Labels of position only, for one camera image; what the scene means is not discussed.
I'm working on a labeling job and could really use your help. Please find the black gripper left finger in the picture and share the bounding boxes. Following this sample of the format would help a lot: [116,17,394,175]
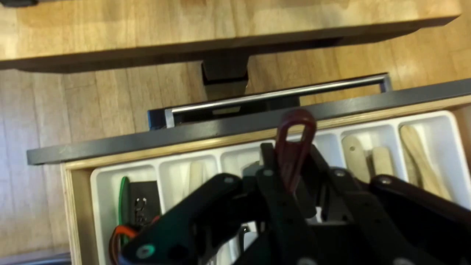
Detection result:
[119,166,315,265]

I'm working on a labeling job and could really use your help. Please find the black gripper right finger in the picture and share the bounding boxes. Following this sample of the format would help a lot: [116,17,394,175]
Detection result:
[328,166,471,265]

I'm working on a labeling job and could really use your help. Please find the dark red stirring spoon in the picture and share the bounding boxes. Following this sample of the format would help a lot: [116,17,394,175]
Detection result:
[273,107,319,197]

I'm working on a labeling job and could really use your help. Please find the wooden spoon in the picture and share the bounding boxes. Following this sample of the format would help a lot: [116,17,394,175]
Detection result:
[398,123,453,200]
[341,134,372,185]

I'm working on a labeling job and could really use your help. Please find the black metal kitchen tool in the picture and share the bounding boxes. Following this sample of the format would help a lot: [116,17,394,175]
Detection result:
[128,179,163,228]

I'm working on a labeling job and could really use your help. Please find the orange and black scissors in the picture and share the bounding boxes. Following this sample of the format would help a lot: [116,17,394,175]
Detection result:
[107,214,163,265]

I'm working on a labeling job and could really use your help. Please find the white utensil tray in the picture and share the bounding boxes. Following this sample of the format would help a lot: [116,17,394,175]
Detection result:
[88,108,468,265]

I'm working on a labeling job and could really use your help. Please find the wooden table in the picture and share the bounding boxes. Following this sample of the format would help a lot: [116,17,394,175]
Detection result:
[0,0,462,101]

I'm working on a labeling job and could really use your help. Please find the steel drawer handle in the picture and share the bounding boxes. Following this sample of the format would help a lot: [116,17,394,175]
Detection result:
[163,72,394,129]

